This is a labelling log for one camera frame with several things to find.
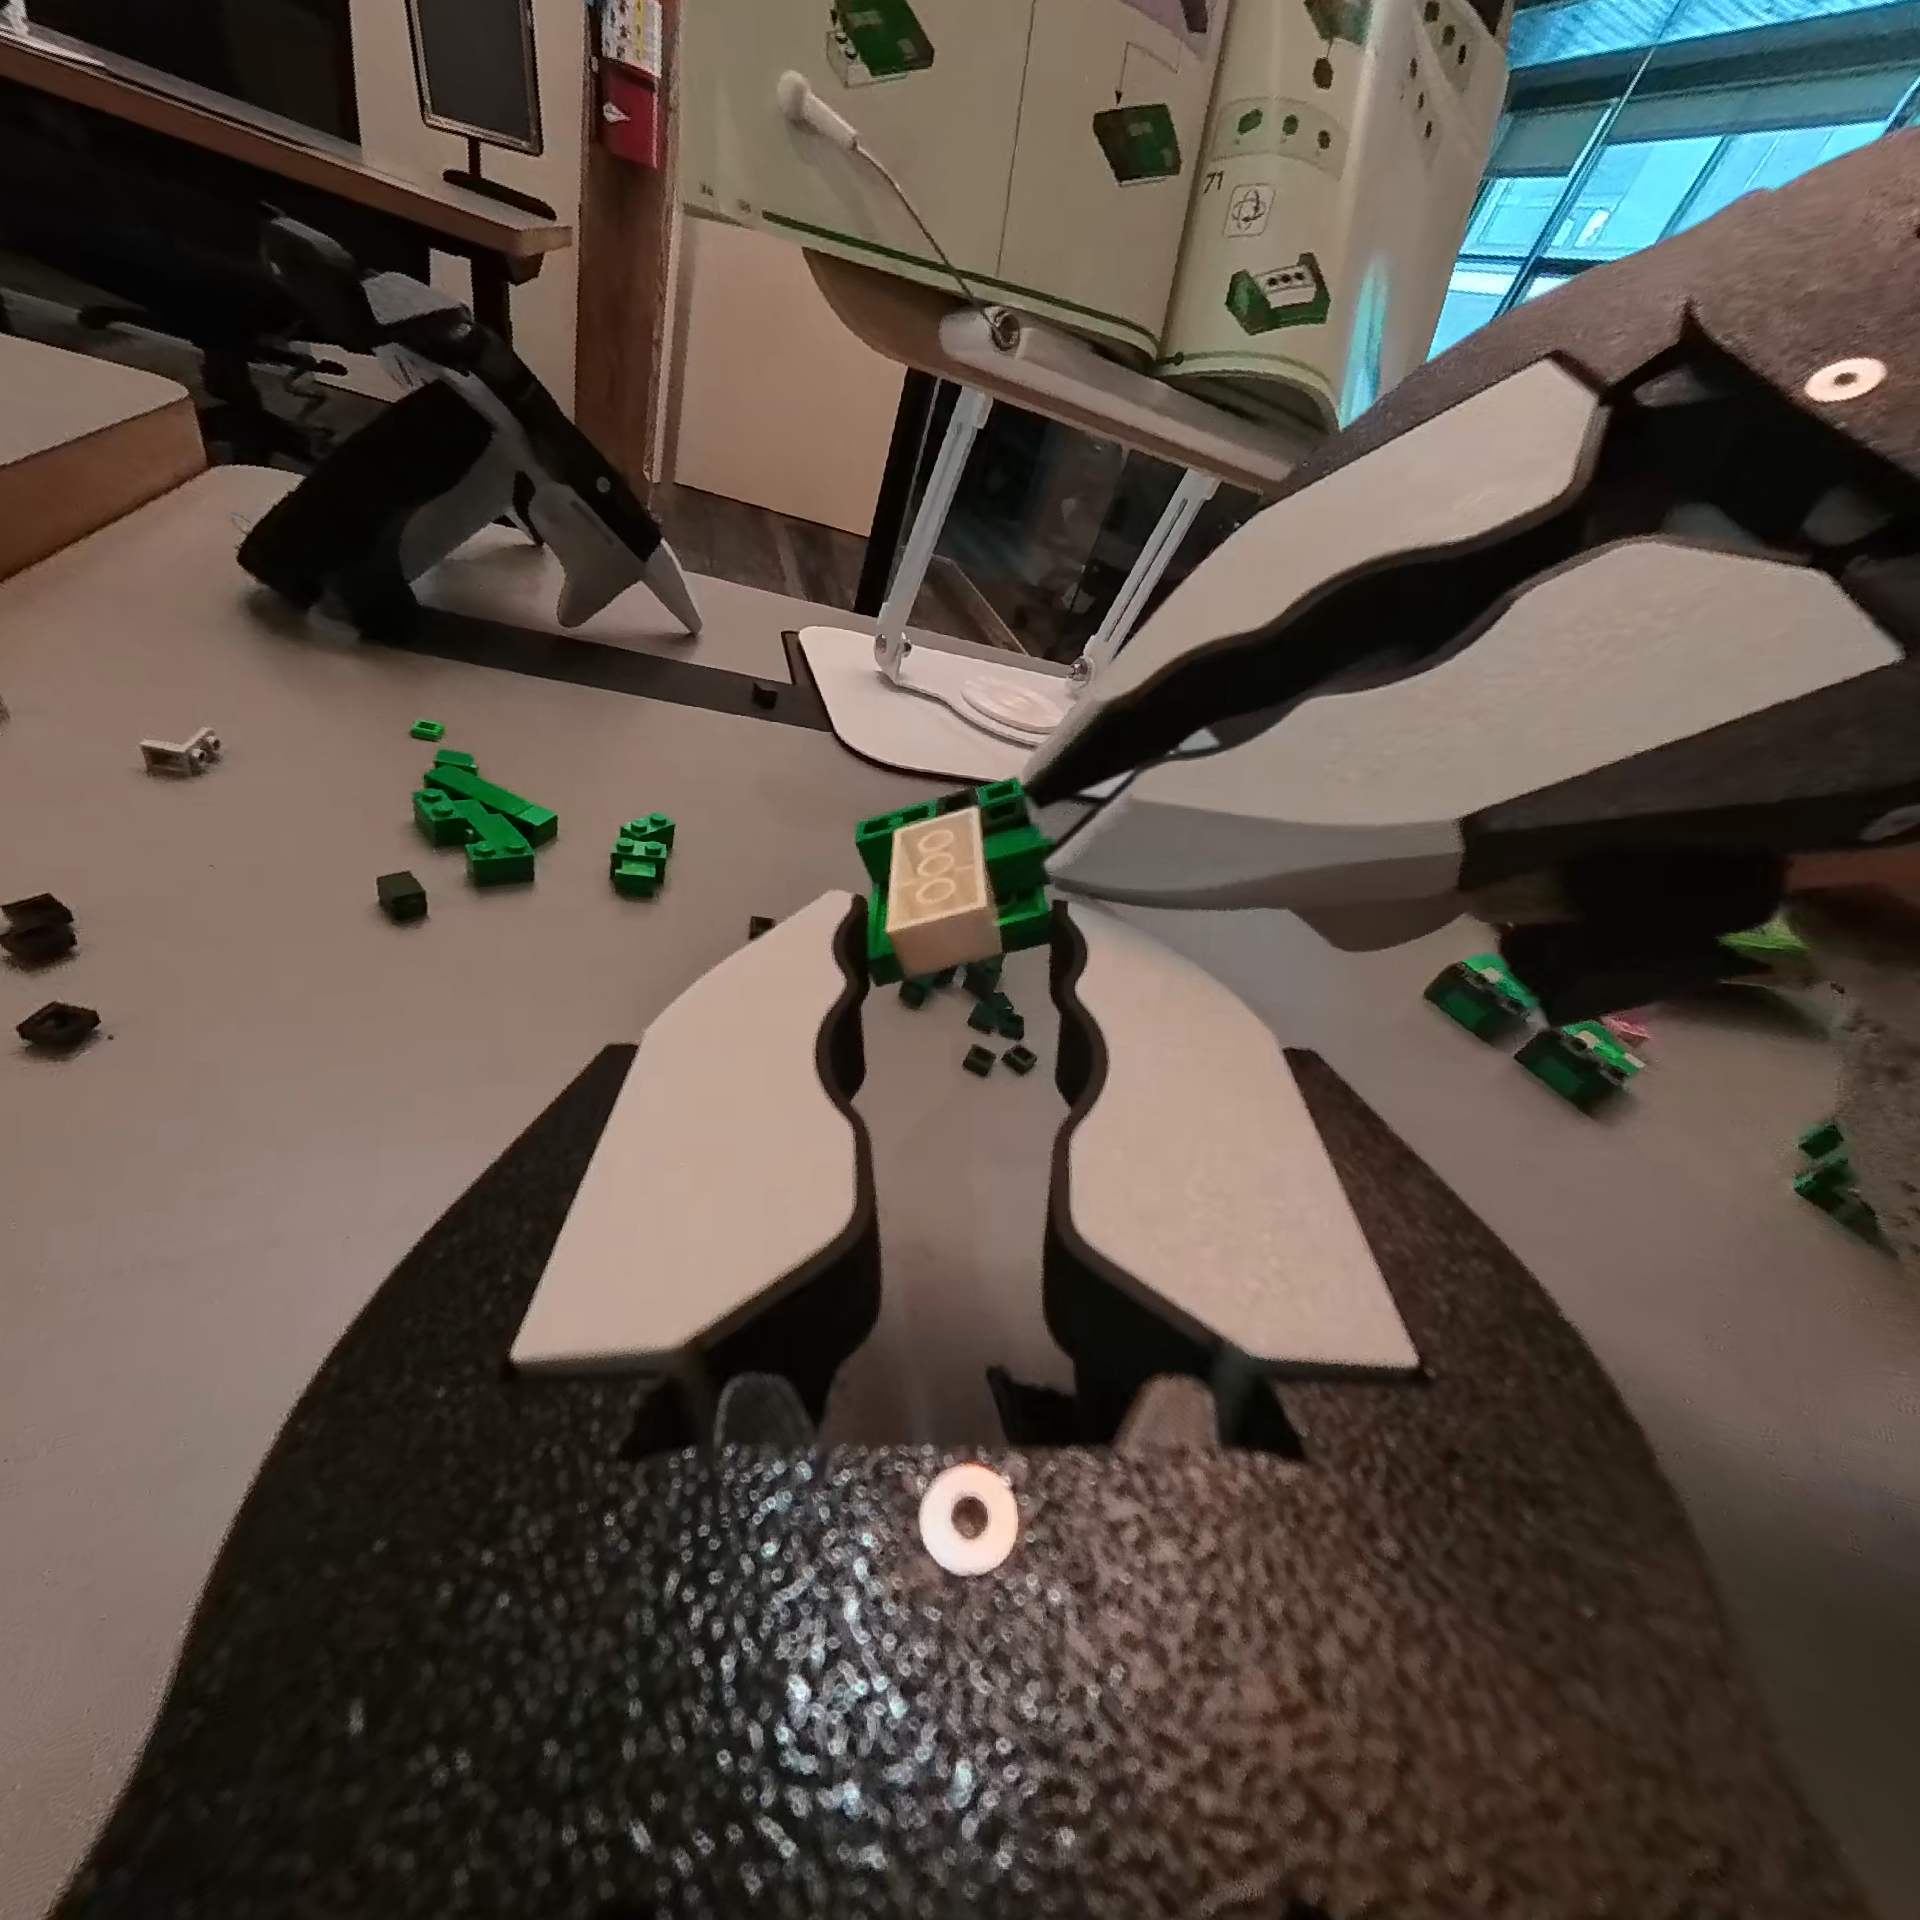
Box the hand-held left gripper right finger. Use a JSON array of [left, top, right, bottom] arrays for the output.
[[1042, 894, 1424, 1428]]

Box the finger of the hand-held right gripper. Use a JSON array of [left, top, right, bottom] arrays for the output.
[[1019, 360, 1613, 799], [1050, 536, 1908, 955]]

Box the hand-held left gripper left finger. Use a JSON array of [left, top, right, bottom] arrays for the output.
[[509, 888, 884, 1383]]

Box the dark green lego piece pile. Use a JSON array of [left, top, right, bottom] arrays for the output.
[[896, 960, 1043, 1080]]

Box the green lego plate cream brick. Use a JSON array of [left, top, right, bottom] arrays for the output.
[[1791, 1117, 1884, 1240], [853, 781, 1059, 985]]

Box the bright green lego piece pile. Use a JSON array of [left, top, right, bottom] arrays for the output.
[[411, 716, 679, 901]]

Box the lego instruction booklet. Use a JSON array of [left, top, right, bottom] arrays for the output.
[[678, 0, 1514, 431]]

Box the white book stand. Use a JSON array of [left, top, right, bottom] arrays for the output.
[[772, 66, 1344, 783]]

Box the black and white spare device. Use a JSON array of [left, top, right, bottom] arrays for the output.
[[239, 217, 708, 648]]

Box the red fire extinguisher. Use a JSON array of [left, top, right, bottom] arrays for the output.
[[592, 0, 669, 170]]

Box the grey framed tablet monitor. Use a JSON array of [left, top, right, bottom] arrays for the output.
[[404, 0, 553, 221]]

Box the wooden side desk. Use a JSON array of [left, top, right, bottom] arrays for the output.
[[0, 30, 576, 288]]

